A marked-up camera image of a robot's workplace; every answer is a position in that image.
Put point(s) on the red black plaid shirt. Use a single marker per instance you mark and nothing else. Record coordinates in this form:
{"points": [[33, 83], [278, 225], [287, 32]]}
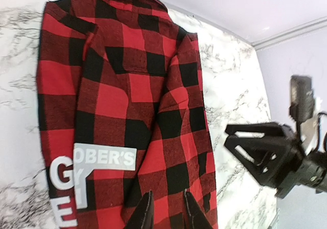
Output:
{"points": [[121, 113]]}

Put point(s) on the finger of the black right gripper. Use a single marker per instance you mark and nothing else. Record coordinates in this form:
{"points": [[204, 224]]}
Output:
{"points": [[270, 128], [256, 155]]}

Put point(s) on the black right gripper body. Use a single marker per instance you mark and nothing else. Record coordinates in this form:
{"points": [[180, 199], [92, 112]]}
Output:
{"points": [[289, 166]]}

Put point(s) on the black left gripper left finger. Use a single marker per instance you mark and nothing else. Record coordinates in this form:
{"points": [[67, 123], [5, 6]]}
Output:
{"points": [[143, 215]]}

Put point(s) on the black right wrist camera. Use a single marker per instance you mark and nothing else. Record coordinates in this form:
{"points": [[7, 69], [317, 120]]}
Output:
{"points": [[302, 98]]}

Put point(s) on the right aluminium corner post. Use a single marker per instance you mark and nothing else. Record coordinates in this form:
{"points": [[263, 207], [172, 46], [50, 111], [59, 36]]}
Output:
{"points": [[300, 30]]}

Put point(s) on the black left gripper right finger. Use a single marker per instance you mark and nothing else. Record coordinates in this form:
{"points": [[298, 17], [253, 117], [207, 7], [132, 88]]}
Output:
{"points": [[193, 216]]}

